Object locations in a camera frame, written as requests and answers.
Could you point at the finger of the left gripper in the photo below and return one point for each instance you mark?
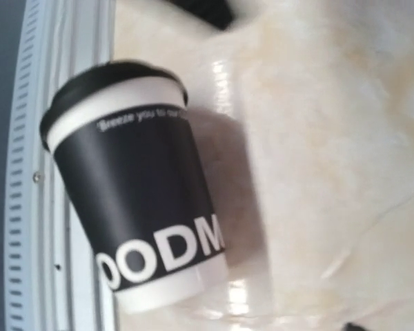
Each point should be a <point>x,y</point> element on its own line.
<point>216,13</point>

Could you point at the aluminium front rail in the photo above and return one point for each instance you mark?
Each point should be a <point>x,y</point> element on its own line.
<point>51,281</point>

